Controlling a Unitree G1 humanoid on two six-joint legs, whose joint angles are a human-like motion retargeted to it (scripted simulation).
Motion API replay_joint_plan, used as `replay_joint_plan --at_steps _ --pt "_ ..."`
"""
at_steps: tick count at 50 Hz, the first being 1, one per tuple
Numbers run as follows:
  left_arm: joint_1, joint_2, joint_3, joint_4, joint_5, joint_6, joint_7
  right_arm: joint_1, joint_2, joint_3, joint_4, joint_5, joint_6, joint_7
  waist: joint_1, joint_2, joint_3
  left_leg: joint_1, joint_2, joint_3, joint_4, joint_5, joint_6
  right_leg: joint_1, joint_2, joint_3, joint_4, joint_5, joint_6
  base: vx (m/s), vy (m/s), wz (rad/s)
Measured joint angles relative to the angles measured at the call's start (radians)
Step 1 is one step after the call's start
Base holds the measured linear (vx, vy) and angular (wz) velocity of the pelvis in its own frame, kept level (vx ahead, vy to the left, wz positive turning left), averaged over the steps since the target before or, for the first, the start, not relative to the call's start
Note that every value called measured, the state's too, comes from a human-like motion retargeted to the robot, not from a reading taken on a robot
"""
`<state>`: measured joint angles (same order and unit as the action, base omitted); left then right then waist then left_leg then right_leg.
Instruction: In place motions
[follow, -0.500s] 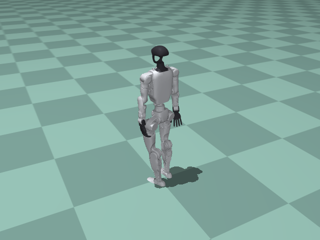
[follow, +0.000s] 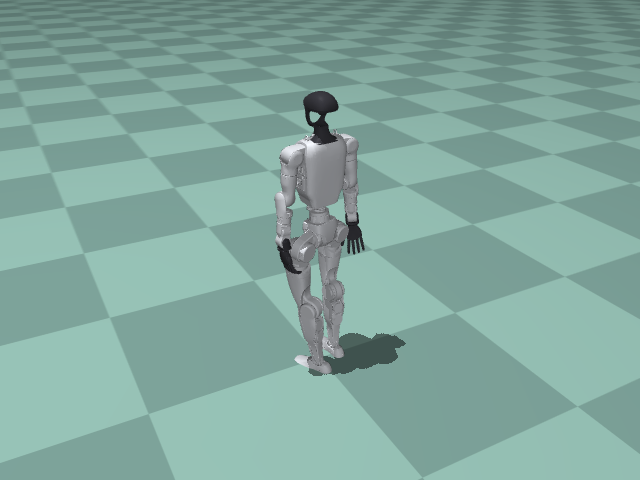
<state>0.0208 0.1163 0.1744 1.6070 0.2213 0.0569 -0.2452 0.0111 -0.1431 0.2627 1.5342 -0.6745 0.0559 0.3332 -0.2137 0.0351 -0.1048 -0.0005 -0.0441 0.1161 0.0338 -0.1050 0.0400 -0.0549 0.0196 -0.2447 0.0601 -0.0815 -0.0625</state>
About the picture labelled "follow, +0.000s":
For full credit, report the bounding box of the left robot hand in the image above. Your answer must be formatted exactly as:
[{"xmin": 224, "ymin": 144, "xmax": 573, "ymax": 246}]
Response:
[{"xmin": 277, "ymin": 238, "xmax": 302, "ymax": 274}]

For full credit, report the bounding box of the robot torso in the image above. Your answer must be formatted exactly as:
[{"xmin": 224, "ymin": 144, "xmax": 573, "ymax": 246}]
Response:
[{"xmin": 296, "ymin": 129, "xmax": 347, "ymax": 248}]

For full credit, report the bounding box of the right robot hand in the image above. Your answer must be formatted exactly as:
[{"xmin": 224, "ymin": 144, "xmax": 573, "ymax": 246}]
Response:
[{"xmin": 341, "ymin": 213, "xmax": 365, "ymax": 254}]

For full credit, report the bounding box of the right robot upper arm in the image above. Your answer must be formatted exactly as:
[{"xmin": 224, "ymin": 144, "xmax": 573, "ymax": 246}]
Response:
[{"xmin": 340, "ymin": 134, "xmax": 359, "ymax": 190}]

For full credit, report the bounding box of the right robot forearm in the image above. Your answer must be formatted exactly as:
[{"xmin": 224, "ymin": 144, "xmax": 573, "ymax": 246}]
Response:
[{"xmin": 343, "ymin": 182, "xmax": 359, "ymax": 222}]

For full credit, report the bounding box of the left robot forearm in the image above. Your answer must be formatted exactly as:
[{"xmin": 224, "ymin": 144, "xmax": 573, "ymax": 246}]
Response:
[{"xmin": 275, "ymin": 193, "xmax": 293, "ymax": 248}]

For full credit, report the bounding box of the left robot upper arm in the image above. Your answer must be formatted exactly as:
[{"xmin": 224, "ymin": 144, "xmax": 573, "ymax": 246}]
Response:
[{"xmin": 275, "ymin": 144, "xmax": 305, "ymax": 207}]

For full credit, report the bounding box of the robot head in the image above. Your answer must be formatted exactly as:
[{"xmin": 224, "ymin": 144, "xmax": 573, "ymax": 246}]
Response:
[{"xmin": 303, "ymin": 91, "xmax": 338, "ymax": 145}]

